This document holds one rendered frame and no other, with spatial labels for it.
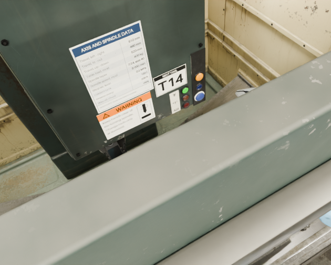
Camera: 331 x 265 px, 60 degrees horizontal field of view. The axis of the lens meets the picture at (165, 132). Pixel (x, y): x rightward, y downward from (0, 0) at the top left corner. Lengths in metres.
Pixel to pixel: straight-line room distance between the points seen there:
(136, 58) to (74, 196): 0.56
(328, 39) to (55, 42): 1.14
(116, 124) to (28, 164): 1.56
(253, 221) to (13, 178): 2.14
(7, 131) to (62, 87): 1.49
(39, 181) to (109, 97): 1.52
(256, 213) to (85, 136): 0.62
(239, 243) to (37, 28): 0.50
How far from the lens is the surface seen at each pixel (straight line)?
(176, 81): 0.80
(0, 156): 2.31
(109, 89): 0.72
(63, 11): 0.60
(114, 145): 0.98
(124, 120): 0.81
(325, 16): 1.43
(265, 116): 0.18
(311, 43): 1.52
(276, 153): 0.19
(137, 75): 0.73
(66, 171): 1.97
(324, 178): 0.27
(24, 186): 2.22
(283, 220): 0.24
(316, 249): 1.59
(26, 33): 0.60
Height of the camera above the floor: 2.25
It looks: 52 degrees down
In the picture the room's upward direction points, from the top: 11 degrees counter-clockwise
